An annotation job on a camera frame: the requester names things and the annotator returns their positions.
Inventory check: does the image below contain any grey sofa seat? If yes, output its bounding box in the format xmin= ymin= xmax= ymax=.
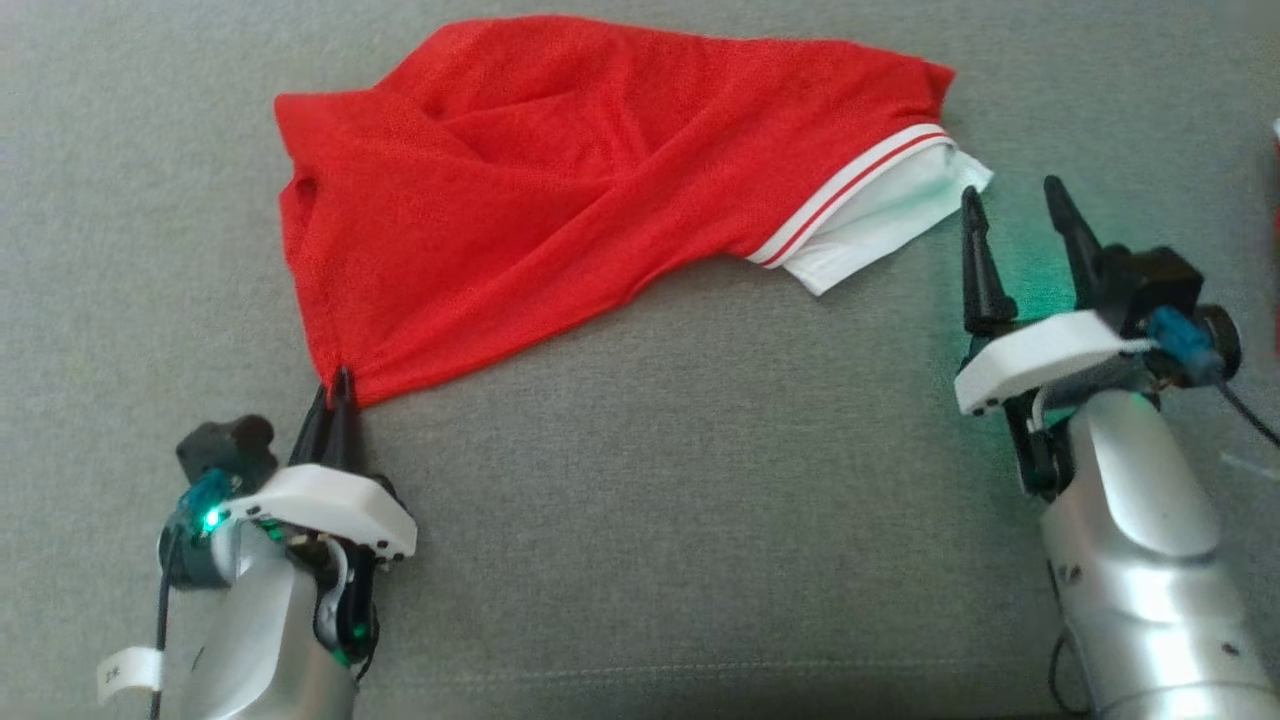
xmin=0 ymin=0 xmax=1280 ymax=720

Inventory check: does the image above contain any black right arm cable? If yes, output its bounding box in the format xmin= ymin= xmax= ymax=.
xmin=1218 ymin=383 xmax=1280 ymax=448

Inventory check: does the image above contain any red jersey with striped trim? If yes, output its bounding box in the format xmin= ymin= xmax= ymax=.
xmin=274 ymin=14 xmax=995 ymax=409

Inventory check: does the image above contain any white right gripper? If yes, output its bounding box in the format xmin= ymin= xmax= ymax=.
xmin=953 ymin=175 xmax=1153 ymax=499

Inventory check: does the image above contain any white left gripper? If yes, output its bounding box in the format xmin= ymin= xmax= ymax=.
xmin=224 ymin=366 xmax=419 ymax=668

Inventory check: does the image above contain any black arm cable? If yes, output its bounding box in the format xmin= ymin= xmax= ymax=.
xmin=148 ymin=535 xmax=181 ymax=720
xmin=1218 ymin=383 xmax=1280 ymax=448

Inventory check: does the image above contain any white left cable label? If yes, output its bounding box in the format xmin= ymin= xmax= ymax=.
xmin=96 ymin=647 xmax=164 ymax=704

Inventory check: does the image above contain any blue camera connector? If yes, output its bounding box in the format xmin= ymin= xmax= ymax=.
xmin=178 ymin=466 xmax=239 ymax=539
xmin=1147 ymin=305 xmax=1227 ymax=387

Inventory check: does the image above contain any red garment white band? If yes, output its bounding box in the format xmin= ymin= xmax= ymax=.
xmin=1271 ymin=118 xmax=1280 ymax=361

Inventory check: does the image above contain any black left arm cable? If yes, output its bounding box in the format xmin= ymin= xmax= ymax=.
xmin=148 ymin=535 xmax=181 ymax=720

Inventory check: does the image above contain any blue left camera connector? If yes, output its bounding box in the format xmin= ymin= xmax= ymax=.
xmin=178 ymin=466 xmax=239 ymax=539

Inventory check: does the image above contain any blue right camera connector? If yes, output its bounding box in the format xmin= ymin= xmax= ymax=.
xmin=1147 ymin=305 xmax=1227 ymax=387

